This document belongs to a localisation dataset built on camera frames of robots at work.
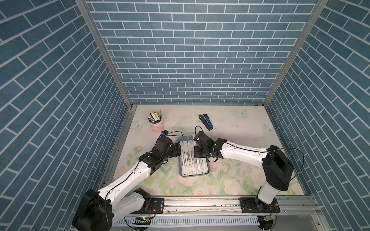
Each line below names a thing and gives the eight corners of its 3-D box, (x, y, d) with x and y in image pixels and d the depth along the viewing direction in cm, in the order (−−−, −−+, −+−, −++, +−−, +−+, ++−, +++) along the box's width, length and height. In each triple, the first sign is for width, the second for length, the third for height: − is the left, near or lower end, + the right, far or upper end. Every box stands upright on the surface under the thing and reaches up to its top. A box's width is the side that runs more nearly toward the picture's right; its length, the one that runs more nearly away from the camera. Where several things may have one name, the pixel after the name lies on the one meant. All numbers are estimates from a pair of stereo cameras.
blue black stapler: (208, 130, 107) (208, 129, 105) (199, 116, 115) (199, 115, 114) (215, 128, 108) (215, 126, 107) (205, 114, 117) (205, 112, 115)
